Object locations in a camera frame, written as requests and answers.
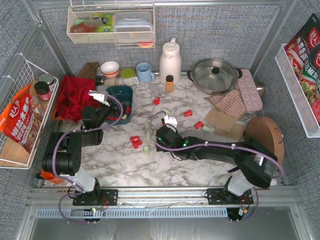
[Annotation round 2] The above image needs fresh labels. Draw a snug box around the steel pot with lid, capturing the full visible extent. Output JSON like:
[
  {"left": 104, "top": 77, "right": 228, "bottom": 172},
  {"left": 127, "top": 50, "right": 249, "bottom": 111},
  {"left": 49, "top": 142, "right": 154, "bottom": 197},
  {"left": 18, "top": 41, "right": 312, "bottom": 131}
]
[{"left": 186, "top": 58, "right": 243, "bottom": 96}]

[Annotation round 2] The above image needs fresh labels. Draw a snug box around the red cloth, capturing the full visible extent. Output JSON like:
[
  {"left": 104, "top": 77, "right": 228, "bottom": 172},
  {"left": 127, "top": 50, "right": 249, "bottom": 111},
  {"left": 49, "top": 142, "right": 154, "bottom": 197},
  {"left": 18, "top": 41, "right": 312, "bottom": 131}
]
[{"left": 56, "top": 75, "right": 100, "bottom": 123}]

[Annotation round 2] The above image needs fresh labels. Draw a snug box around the red capsule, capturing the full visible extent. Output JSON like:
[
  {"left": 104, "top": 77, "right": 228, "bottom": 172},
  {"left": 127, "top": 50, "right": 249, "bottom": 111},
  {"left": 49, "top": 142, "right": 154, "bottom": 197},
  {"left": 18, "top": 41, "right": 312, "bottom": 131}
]
[
  {"left": 130, "top": 135, "right": 140, "bottom": 143},
  {"left": 132, "top": 140, "right": 142, "bottom": 149},
  {"left": 153, "top": 97, "right": 160, "bottom": 105},
  {"left": 183, "top": 109, "right": 193, "bottom": 117},
  {"left": 194, "top": 121, "right": 204, "bottom": 129}
]

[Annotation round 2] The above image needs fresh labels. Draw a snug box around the dark lid jar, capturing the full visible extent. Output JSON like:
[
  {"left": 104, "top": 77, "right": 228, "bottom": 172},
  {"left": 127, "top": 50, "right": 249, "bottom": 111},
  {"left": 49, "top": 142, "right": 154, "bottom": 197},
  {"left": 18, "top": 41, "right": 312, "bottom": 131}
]
[{"left": 34, "top": 81, "right": 52, "bottom": 101}]

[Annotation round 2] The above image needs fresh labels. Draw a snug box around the pepper grinder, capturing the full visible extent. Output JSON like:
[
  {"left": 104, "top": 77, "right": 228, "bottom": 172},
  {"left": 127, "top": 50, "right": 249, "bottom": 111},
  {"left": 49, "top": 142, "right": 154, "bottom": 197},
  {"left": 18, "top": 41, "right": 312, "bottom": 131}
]
[{"left": 94, "top": 76, "right": 119, "bottom": 87}]

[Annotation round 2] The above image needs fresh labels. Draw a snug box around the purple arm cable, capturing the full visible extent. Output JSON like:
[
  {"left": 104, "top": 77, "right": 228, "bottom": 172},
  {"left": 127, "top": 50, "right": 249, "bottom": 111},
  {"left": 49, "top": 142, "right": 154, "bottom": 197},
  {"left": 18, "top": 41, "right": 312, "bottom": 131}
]
[
  {"left": 149, "top": 111, "right": 286, "bottom": 223},
  {"left": 51, "top": 93, "right": 125, "bottom": 224}
]

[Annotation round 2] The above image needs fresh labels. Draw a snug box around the white striped bowl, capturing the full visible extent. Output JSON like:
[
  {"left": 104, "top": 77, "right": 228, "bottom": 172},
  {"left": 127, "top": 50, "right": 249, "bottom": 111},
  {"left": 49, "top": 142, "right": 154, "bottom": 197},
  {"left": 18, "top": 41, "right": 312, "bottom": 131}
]
[{"left": 100, "top": 61, "right": 120, "bottom": 78}]

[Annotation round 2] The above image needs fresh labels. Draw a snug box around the steel lid jar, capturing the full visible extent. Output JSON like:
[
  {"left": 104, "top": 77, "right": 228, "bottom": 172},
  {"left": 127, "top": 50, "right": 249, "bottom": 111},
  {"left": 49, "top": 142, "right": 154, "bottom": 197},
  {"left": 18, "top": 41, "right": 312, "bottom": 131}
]
[{"left": 38, "top": 73, "right": 55, "bottom": 92}]

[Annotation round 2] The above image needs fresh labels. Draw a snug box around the white wire basket left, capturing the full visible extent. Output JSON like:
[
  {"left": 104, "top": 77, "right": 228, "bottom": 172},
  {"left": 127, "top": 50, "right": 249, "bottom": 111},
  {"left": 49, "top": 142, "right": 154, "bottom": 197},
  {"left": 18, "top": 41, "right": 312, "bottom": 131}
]
[{"left": 0, "top": 53, "right": 60, "bottom": 169}]

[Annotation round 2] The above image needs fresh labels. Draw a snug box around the green lidded cup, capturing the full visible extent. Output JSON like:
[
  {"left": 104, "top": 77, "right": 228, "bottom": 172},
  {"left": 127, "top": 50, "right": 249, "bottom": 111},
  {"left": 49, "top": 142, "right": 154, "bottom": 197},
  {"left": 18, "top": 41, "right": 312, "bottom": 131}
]
[{"left": 120, "top": 68, "right": 139, "bottom": 86}]

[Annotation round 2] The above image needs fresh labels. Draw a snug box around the brown paper bag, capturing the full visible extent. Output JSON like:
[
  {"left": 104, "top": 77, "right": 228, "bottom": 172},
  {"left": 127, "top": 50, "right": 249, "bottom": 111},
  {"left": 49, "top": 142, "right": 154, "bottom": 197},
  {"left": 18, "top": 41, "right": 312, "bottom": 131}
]
[{"left": 77, "top": 62, "right": 100, "bottom": 80}]

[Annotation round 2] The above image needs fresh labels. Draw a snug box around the teal storage basket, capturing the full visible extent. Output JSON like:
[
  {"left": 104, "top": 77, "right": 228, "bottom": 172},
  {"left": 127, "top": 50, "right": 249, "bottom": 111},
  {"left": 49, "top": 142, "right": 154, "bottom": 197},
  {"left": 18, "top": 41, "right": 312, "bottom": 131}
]
[{"left": 106, "top": 85, "right": 133, "bottom": 125}]

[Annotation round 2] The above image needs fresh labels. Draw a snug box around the orange spice bottle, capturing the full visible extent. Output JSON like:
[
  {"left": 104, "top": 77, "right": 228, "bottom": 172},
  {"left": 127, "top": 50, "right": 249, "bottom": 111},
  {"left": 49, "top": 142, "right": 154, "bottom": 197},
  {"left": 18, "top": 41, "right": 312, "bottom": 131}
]
[{"left": 165, "top": 75, "right": 174, "bottom": 92}]

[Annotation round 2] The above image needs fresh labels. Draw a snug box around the brown cardboard sheet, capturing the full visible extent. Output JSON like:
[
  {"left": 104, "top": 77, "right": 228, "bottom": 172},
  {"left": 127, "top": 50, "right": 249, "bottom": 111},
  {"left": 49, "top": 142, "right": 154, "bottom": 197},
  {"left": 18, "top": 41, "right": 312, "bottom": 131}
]
[
  {"left": 204, "top": 108, "right": 237, "bottom": 132},
  {"left": 214, "top": 123, "right": 245, "bottom": 141}
]

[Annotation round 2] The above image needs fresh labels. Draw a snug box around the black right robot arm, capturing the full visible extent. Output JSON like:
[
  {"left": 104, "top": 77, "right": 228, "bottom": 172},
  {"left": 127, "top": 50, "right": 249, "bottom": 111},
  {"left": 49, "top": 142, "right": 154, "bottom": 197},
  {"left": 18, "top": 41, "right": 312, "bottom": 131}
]
[{"left": 155, "top": 124, "right": 279, "bottom": 196}]

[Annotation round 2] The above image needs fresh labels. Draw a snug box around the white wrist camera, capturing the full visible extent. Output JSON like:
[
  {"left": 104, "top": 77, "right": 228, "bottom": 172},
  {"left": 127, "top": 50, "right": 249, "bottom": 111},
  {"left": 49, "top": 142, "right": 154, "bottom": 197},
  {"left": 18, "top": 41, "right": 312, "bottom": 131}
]
[
  {"left": 163, "top": 113, "right": 178, "bottom": 128},
  {"left": 88, "top": 90, "right": 109, "bottom": 106}
]

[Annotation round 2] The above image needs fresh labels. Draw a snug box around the cream wall shelf basket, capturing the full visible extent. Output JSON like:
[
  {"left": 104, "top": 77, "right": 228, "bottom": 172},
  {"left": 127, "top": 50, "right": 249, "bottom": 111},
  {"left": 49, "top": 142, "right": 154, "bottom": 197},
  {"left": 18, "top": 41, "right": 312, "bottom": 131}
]
[{"left": 66, "top": 3, "right": 156, "bottom": 48}]

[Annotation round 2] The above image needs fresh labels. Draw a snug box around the red snack bag left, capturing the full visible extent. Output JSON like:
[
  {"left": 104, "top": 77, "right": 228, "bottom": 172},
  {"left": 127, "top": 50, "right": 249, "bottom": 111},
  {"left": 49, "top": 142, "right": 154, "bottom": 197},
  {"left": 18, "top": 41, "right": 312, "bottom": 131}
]
[{"left": 0, "top": 84, "right": 42, "bottom": 153}]

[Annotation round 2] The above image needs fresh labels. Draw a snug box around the white thermos jug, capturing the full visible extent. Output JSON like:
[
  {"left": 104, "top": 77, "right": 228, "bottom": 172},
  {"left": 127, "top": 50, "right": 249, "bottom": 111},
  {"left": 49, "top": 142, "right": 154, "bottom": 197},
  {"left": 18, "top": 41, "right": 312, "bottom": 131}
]
[{"left": 159, "top": 38, "right": 182, "bottom": 84}]

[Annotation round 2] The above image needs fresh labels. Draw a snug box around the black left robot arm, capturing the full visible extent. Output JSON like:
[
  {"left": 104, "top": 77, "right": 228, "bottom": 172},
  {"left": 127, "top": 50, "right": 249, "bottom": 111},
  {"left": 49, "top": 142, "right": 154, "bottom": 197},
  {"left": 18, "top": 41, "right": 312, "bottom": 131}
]
[{"left": 42, "top": 101, "right": 121, "bottom": 194}]

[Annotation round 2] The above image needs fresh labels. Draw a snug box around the clear plastic food container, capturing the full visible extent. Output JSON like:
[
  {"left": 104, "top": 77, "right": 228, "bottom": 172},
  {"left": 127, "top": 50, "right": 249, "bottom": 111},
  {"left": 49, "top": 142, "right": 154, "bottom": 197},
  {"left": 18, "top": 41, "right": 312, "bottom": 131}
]
[{"left": 113, "top": 11, "right": 154, "bottom": 43}]

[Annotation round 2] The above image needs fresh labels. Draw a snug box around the red capsule mid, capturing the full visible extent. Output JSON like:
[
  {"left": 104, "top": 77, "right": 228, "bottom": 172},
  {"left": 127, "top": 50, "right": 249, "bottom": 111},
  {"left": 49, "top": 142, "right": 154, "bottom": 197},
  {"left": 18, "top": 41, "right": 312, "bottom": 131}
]
[
  {"left": 125, "top": 106, "right": 131, "bottom": 115},
  {"left": 107, "top": 116, "right": 118, "bottom": 121}
]

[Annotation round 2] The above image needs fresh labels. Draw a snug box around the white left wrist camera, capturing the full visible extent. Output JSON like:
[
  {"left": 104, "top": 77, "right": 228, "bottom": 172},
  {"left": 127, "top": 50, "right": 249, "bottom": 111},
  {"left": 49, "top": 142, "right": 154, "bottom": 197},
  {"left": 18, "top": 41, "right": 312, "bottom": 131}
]
[{"left": 88, "top": 90, "right": 109, "bottom": 106}]

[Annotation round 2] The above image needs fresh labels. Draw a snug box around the orange cup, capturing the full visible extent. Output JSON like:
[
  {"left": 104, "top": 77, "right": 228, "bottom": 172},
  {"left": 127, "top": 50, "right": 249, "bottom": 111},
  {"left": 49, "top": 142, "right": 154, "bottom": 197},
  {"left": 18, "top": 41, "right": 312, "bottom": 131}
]
[{"left": 40, "top": 169, "right": 64, "bottom": 184}]

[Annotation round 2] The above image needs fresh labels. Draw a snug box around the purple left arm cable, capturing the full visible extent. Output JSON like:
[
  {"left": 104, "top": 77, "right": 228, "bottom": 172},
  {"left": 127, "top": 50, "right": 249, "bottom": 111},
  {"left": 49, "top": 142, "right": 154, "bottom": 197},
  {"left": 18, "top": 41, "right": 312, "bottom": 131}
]
[{"left": 51, "top": 93, "right": 125, "bottom": 224}]

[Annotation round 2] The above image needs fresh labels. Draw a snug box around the blue mug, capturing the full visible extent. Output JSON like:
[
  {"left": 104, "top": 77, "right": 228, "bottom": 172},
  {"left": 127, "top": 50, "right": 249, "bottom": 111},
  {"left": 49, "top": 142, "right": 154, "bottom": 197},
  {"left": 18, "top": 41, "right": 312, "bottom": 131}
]
[{"left": 136, "top": 62, "right": 155, "bottom": 83}]

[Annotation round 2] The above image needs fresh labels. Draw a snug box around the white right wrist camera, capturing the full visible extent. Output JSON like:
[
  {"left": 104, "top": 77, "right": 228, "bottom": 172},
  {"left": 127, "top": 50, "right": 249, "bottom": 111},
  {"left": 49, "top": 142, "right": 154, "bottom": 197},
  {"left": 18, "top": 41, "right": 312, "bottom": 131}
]
[{"left": 163, "top": 113, "right": 178, "bottom": 128}]

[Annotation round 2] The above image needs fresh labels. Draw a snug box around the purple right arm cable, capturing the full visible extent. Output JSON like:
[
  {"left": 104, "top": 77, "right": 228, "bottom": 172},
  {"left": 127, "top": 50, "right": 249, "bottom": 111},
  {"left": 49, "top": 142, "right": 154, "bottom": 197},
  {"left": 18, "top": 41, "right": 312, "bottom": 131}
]
[{"left": 149, "top": 111, "right": 286, "bottom": 223}]

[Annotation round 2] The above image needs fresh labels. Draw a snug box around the striped pink cloth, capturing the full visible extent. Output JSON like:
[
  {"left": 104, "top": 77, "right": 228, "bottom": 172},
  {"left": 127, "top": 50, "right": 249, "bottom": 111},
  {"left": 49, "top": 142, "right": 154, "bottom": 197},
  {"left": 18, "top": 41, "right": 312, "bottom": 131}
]
[{"left": 204, "top": 89, "right": 246, "bottom": 121}]

